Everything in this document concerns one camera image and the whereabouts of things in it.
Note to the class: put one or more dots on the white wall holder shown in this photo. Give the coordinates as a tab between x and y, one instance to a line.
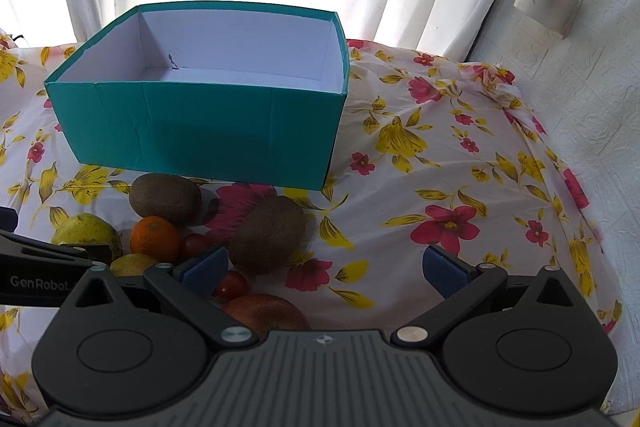
555	15

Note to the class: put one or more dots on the red cherry tomato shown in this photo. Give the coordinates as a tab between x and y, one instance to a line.
232	286
193	245

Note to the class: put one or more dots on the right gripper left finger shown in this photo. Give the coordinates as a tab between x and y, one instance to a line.
184	291

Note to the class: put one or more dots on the red apple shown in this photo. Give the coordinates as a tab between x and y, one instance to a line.
263	313

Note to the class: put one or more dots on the yellow-green pear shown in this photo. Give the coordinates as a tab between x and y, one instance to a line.
88	229

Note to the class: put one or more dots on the teal cardboard box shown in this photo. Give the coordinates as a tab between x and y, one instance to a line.
225	90

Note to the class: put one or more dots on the small orange mandarin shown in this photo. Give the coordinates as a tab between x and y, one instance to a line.
155	237

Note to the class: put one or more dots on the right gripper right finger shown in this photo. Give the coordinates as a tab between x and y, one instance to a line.
468	290

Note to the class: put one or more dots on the floral bed sheet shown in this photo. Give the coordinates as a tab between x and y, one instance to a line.
429	152

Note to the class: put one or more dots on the brown kiwi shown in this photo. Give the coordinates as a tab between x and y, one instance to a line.
267	236
173	198

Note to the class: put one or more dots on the yellow pear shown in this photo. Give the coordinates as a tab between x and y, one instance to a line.
131	265

